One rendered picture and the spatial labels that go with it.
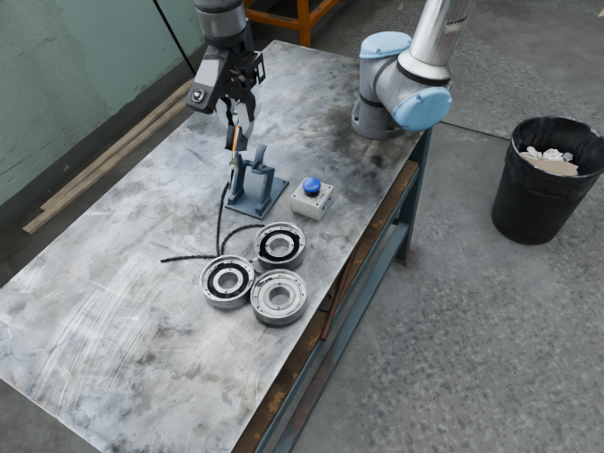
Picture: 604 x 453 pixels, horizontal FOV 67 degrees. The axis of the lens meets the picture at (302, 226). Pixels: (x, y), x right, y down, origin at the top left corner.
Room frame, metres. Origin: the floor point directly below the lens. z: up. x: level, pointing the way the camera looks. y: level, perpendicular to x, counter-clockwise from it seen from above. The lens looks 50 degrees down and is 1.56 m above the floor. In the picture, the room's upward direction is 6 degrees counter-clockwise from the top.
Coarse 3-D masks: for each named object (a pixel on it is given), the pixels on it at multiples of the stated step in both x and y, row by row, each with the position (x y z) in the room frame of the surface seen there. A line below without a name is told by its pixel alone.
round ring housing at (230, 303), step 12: (216, 264) 0.53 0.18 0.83; (240, 264) 0.53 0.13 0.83; (204, 276) 0.51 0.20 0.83; (216, 276) 0.50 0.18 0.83; (228, 276) 0.51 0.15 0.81; (240, 276) 0.50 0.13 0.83; (252, 276) 0.50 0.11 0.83; (204, 288) 0.48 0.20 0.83; (216, 288) 0.48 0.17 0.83; (216, 300) 0.44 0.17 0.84; (228, 300) 0.44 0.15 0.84; (240, 300) 0.45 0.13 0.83
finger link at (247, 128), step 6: (240, 102) 0.71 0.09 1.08; (258, 102) 0.74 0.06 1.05; (240, 108) 0.71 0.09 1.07; (258, 108) 0.74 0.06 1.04; (240, 114) 0.71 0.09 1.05; (246, 114) 0.70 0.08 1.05; (258, 114) 0.74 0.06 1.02; (240, 120) 0.71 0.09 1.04; (246, 120) 0.70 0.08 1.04; (246, 126) 0.70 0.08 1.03; (252, 126) 0.71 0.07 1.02; (246, 132) 0.71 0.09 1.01; (252, 132) 0.71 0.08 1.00
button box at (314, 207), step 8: (296, 192) 0.69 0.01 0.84; (304, 192) 0.69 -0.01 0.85; (312, 192) 0.68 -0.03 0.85; (320, 192) 0.68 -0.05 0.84; (328, 192) 0.68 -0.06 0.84; (296, 200) 0.67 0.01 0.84; (304, 200) 0.66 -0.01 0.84; (312, 200) 0.66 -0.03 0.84; (320, 200) 0.66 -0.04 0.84; (328, 200) 0.67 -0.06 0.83; (296, 208) 0.67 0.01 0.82; (304, 208) 0.66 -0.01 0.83; (312, 208) 0.65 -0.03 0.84; (320, 208) 0.65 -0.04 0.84; (328, 208) 0.68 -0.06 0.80; (312, 216) 0.65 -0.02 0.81; (320, 216) 0.64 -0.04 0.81
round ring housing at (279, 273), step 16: (272, 272) 0.49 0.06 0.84; (288, 272) 0.49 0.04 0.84; (256, 288) 0.47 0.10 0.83; (272, 288) 0.46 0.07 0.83; (288, 288) 0.46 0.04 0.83; (304, 288) 0.46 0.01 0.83; (256, 304) 0.43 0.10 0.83; (272, 304) 0.43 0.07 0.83; (288, 304) 0.43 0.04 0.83; (304, 304) 0.42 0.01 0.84; (272, 320) 0.40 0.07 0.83; (288, 320) 0.40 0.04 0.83
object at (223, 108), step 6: (222, 102) 0.73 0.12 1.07; (228, 102) 0.73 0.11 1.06; (234, 102) 0.77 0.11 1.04; (222, 108) 0.73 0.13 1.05; (228, 108) 0.73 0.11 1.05; (234, 108) 0.76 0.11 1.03; (222, 114) 0.73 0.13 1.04; (228, 114) 0.73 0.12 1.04; (222, 120) 0.73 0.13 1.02; (228, 120) 0.72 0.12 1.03
